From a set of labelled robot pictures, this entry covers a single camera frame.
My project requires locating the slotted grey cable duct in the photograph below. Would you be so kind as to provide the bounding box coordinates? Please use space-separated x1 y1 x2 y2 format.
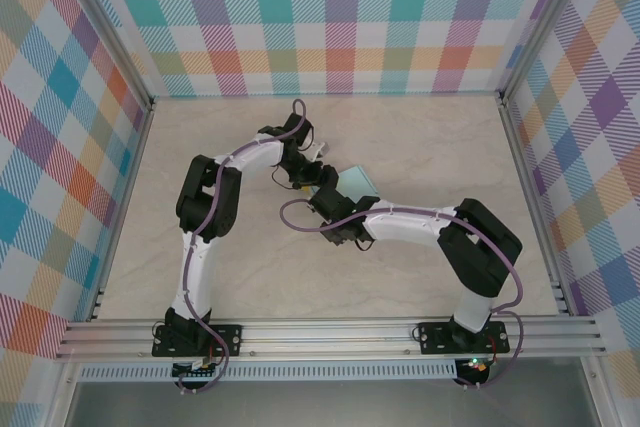
79 364 459 382

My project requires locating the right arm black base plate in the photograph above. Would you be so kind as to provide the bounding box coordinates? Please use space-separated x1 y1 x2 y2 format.
418 320 510 356

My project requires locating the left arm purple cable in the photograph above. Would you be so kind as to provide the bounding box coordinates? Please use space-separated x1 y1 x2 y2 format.
180 99 316 395

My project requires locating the aluminium side rail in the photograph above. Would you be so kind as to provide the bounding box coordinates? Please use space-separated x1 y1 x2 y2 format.
87 99 156 323
497 94 574 318

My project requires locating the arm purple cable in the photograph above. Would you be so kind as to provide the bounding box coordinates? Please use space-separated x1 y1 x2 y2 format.
180 99 316 395
279 199 526 391

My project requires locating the wide aluminium mounting rail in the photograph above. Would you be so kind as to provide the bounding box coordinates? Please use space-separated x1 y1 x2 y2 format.
54 316 609 361

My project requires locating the aluminium frame post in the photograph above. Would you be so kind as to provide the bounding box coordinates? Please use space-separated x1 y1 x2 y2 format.
497 0 601 103
47 0 156 113

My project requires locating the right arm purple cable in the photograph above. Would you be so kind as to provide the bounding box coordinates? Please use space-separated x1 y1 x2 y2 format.
279 199 526 391

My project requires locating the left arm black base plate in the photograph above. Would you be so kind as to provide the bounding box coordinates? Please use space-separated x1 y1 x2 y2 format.
151 324 244 359

